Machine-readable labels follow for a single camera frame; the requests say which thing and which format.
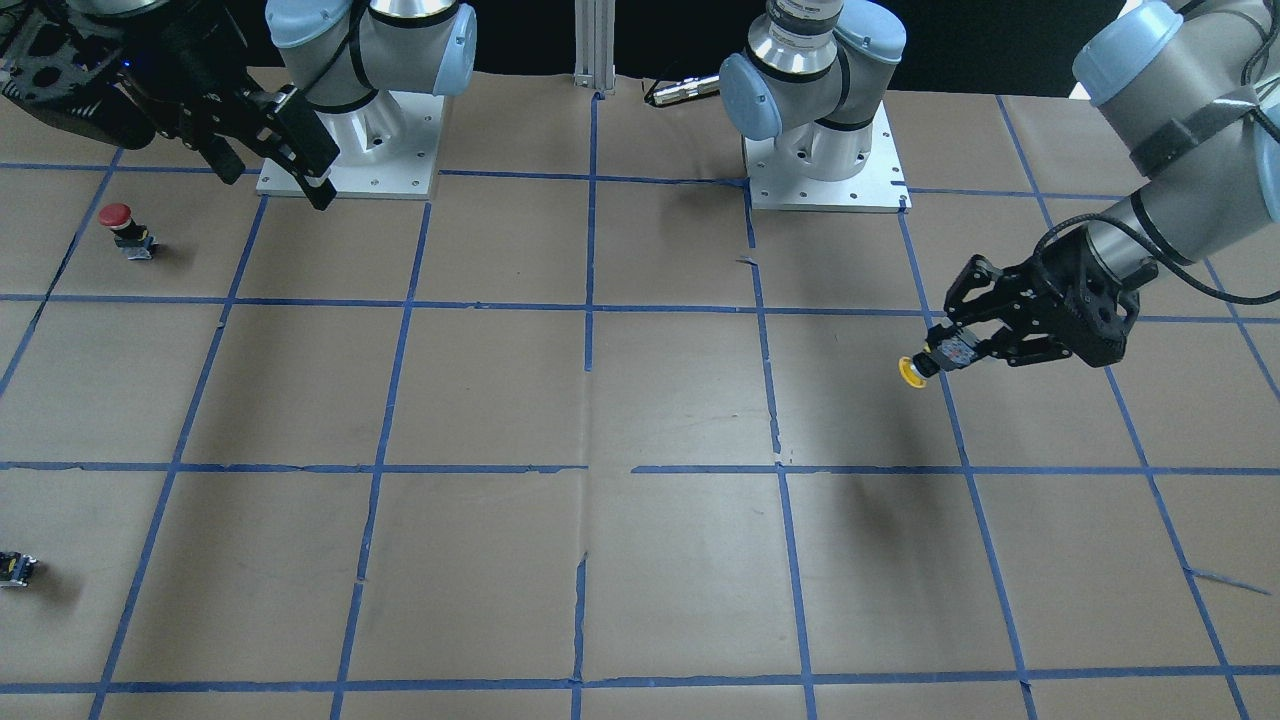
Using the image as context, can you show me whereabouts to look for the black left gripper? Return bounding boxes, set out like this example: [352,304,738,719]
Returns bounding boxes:
[932,233,1140,368]

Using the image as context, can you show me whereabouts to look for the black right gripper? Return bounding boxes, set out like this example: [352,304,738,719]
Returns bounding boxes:
[3,1,340,211]

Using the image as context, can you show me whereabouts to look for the yellow push button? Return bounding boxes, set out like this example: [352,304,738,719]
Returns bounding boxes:
[897,325,982,389]

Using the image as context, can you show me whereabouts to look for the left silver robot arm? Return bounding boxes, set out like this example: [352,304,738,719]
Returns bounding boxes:
[899,1,1277,387]

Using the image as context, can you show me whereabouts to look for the red push button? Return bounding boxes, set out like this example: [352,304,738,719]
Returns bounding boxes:
[97,202,157,261]

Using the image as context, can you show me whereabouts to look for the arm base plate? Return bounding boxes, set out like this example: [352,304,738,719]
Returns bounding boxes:
[317,91,448,201]
[742,104,913,213]

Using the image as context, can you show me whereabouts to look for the aluminium frame post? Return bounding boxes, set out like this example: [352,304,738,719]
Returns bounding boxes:
[573,0,616,95]

